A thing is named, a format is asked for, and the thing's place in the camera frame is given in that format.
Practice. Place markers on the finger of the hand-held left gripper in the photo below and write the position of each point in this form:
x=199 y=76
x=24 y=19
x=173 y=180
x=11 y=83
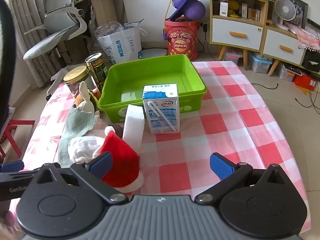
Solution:
x=12 y=166

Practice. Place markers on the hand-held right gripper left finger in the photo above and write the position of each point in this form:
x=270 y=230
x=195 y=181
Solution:
x=102 y=163

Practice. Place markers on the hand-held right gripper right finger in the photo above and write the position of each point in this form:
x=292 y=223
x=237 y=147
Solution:
x=220 y=166

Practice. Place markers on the red santa hat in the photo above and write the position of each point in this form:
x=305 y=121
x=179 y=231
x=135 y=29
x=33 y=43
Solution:
x=122 y=160

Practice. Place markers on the white sponge block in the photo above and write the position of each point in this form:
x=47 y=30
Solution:
x=133 y=127

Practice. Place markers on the blue white milk carton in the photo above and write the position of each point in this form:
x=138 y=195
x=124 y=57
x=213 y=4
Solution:
x=162 y=110

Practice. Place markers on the green plastic bin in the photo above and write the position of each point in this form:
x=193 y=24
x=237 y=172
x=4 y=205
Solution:
x=150 y=75

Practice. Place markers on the person's left hand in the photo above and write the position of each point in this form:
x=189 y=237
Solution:
x=7 y=218

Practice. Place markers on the red white checkered tablecloth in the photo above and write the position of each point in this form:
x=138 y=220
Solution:
x=200 y=135

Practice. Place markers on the red stool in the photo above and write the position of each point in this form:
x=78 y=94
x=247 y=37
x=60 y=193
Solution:
x=12 y=127

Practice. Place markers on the teal towel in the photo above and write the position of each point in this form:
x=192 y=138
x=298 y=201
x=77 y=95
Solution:
x=75 y=125

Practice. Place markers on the small orange toy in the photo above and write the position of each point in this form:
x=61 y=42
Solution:
x=95 y=93

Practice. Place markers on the glass jar with gold lid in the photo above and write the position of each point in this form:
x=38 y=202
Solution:
x=76 y=73

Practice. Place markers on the green drink can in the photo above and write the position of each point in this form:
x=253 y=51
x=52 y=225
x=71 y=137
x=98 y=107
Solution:
x=96 y=70

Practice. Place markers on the blue lidded storage box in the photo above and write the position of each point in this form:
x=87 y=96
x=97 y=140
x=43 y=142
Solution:
x=261 y=63

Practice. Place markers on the clear storage box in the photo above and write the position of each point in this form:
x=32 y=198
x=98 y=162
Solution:
x=287 y=72
x=232 y=56

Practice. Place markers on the red box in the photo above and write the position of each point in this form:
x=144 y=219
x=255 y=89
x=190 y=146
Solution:
x=305 y=82

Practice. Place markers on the white paper bag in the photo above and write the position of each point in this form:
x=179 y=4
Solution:
x=125 y=45

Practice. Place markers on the white basin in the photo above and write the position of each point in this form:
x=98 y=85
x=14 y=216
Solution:
x=155 y=53

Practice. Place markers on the red snack bucket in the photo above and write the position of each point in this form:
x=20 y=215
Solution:
x=181 y=45

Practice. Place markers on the tall wooden shelf cabinet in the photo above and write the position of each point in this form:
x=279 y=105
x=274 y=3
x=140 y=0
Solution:
x=235 y=32

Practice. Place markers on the clear plastic bag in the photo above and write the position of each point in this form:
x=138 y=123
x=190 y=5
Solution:
x=107 y=28

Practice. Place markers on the low wooden drawer cabinet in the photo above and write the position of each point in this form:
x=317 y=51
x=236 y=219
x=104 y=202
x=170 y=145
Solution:
x=282 y=45

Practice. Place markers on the black power adapter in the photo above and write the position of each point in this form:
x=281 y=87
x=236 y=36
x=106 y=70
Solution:
x=205 y=27

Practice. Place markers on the grey mesh office chair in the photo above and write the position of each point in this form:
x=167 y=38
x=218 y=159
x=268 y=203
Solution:
x=62 y=20

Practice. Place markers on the wooden desk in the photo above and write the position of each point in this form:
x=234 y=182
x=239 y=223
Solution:
x=107 y=7

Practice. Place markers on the grey curtain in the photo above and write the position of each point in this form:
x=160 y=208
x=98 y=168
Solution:
x=27 y=10

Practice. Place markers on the small white carton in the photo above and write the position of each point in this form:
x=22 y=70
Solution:
x=224 y=8

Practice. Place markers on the pink printed cloth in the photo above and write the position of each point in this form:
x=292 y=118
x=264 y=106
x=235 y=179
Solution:
x=307 y=35

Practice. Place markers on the purple hopper ball toy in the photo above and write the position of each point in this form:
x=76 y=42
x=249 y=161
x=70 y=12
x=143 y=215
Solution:
x=192 y=10

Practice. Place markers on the yellow toy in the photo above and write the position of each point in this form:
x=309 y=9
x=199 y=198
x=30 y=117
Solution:
x=234 y=6

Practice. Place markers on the white desk fan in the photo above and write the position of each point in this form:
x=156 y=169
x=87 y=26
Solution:
x=285 y=8

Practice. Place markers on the dark picture frame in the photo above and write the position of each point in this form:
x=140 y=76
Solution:
x=301 y=10

